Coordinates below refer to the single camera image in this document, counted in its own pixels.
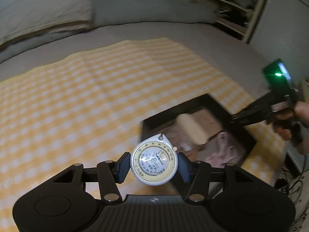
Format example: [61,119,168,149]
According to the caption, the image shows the pink folding scissors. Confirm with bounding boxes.
[205,132,238,168]

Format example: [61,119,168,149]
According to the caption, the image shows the beige quilted blanket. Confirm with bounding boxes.
[1,0,93,49]

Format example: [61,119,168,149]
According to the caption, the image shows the black cardboard box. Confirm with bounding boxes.
[140,94,257,171]

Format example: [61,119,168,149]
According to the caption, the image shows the yellow white checkered cloth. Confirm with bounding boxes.
[0,37,287,232]

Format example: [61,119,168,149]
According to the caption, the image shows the clear plastic nail case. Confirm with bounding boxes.
[164,125,197,156]

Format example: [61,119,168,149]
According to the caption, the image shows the right shelf with bedding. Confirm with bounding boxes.
[191,0,265,43]

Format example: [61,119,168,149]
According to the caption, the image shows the person right hand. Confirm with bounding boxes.
[266,101,308,141]

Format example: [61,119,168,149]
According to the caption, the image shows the oval light wooden box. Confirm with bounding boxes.
[175,114,208,146]

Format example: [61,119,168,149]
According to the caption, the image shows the square carved wooden coaster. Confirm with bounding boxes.
[191,109,223,138]

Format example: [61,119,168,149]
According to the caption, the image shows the grey duvet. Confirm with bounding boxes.
[1,0,218,62]

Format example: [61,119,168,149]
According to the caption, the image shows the round white tape measure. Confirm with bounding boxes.
[130,133,178,186]

